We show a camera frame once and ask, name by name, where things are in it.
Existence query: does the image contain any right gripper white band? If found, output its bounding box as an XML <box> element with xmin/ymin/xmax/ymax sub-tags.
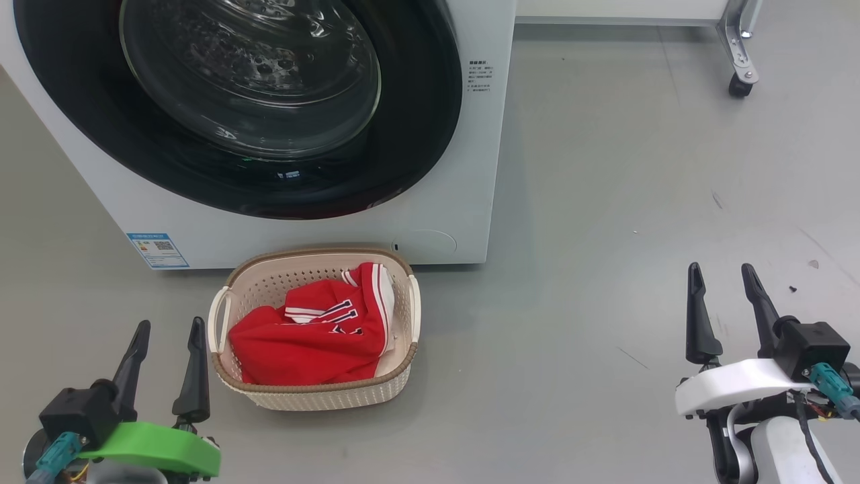
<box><xmin>675</xmin><ymin>262</ymin><xmax>817</xmax><ymax>431</ymax></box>

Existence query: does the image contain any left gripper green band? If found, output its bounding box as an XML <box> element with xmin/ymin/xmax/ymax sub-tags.
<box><xmin>78</xmin><ymin>317</ymin><xmax>222</xmax><ymax>484</ymax></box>

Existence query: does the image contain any red jersey number 23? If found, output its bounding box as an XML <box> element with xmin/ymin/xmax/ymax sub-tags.
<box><xmin>228</xmin><ymin>296</ymin><xmax>390</xmax><ymax>387</ymax></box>

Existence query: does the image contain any red garment striped trim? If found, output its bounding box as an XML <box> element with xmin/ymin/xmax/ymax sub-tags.
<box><xmin>284</xmin><ymin>261</ymin><xmax>397</xmax><ymax>357</ymax></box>

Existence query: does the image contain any round glass washing machine door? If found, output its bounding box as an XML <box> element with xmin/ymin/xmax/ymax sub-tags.
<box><xmin>13</xmin><ymin>0</ymin><xmax>465</xmax><ymax>221</ymax></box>

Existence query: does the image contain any cream laundry basket brown rim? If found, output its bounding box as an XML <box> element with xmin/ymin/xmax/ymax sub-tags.
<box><xmin>207</xmin><ymin>247</ymin><xmax>423</xmax><ymax>412</ymax></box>

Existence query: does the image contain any white washing machine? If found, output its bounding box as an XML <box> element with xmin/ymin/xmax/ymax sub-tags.
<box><xmin>0</xmin><ymin>0</ymin><xmax>517</xmax><ymax>270</ymax></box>

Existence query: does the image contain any blue energy label sticker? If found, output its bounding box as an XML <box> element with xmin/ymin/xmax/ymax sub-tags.
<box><xmin>126</xmin><ymin>232</ymin><xmax>190</xmax><ymax>270</ymax></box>

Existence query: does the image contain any metal leg with caster wheel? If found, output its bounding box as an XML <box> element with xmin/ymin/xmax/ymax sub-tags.
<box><xmin>717</xmin><ymin>0</ymin><xmax>764</xmax><ymax>99</ymax></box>

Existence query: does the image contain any white furniture base panel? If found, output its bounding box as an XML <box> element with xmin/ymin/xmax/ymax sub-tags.
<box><xmin>516</xmin><ymin>0</ymin><xmax>730</xmax><ymax>28</ymax></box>

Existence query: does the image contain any printed text label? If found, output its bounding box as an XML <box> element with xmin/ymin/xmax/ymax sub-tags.
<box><xmin>468</xmin><ymin>58</ymin><xmax>495</xmax><ymax>94</ymax></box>

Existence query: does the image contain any right cable with teal connector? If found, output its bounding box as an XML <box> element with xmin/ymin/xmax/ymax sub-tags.
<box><xmin>808</xmin><ymin>362</ymin><xmax>860</xmax><ymax>423</ymax></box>

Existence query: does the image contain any cable with teal connector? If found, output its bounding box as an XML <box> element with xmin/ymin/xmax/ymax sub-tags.
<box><xmin>26</xmin><ymin>432</ymin><xmax>85</xmax><ymax>484</ymax></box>
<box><xmin>808</xmin><ymin>362</ymin><xmax>860</xmax><ymax>423</ymax></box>

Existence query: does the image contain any left cable with teal connector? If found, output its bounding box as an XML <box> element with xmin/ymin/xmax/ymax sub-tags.
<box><xmin>26</xmin><ymin>432</ymin><xmax>85</xmax><ymax>484</ymax></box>

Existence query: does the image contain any right thin black arm cable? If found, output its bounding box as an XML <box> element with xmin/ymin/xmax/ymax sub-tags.
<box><xmin>795</xmin><ymin>395</ymin><xmax>835</xmax><ymax>484</ymax></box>

